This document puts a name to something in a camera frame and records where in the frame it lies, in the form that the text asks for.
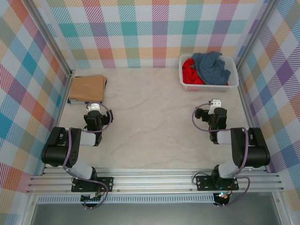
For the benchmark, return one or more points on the blue t-shirt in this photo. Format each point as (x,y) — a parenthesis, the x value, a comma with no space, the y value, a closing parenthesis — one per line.
(211,70)

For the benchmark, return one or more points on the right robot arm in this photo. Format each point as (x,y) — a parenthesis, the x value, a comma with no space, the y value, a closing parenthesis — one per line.
(255,152)

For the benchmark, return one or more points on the white plastic basket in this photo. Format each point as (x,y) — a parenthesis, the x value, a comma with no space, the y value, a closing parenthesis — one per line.
(206,87)

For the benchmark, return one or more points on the tan folded t-shirt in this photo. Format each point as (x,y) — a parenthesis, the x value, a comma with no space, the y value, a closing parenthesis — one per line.
(87,87)

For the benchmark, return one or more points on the red t-shirt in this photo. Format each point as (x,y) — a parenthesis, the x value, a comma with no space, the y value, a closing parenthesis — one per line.
(189,75)

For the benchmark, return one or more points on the black controller board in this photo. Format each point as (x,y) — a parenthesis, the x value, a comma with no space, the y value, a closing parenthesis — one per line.
(90,198)
(222,199)

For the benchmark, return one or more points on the grey metal sheet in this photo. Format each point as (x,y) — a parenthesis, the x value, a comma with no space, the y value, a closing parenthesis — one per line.
(152,214)

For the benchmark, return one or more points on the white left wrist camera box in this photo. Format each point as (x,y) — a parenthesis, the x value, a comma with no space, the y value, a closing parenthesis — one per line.
(94,107)

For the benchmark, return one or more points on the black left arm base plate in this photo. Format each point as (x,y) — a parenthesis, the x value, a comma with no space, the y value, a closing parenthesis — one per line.
(107,184)

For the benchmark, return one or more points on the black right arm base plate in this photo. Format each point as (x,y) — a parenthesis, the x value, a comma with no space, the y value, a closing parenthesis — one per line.
(202,182)

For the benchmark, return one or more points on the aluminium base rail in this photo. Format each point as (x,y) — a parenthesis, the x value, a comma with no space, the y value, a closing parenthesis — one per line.
(152,181)

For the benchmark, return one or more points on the aluminium frame post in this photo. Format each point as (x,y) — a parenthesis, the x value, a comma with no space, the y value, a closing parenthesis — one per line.
(255,35)
(50,39)

